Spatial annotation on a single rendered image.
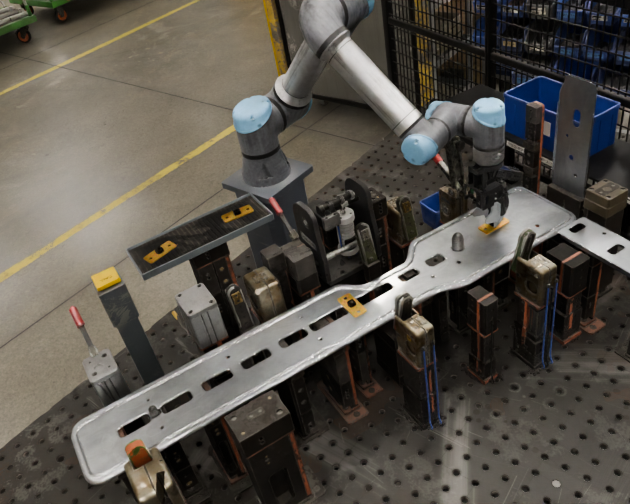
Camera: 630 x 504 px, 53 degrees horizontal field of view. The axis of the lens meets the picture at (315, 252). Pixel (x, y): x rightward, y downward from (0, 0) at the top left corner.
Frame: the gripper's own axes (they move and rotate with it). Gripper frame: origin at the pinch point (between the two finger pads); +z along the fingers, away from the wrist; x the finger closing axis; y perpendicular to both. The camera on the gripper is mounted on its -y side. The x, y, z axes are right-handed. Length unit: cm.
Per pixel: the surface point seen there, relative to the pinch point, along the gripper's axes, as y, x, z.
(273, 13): -85, -298, 31
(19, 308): 137, -212, 102
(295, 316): 60, -6, 2
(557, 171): -26.5, -2.7, -1.9
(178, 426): 97, 6, 2
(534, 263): 7.0, 20.9, -2.0
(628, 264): -12.6, 32.3, 2.5
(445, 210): 2.9, -16.6, 4.0
